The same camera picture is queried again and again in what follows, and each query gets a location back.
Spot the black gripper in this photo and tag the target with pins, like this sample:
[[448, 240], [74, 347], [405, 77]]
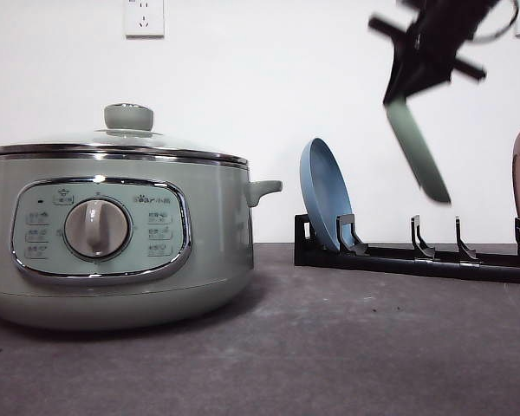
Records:
[[426, 53]]

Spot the green plate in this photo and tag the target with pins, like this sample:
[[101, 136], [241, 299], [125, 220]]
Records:
[[417, 152]]

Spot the glass steamer lid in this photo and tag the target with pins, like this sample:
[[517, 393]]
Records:
[[128, 132]]

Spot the blue plate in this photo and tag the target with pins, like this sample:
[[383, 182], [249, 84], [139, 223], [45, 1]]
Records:
[[325, 189]]

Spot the black plate rack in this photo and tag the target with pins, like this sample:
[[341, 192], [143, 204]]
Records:
[[353, 252]]

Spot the green electric steamer pot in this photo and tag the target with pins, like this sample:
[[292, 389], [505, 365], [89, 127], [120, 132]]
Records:
[[117, 237]]

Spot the grey table mat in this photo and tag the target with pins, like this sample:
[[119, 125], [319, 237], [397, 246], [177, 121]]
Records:
[[301, 340]]

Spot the black cable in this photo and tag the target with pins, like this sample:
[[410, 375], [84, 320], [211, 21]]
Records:
[[502, 30]]

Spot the white wall socket left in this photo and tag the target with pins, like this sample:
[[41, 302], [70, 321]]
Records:
[[145, 19]]

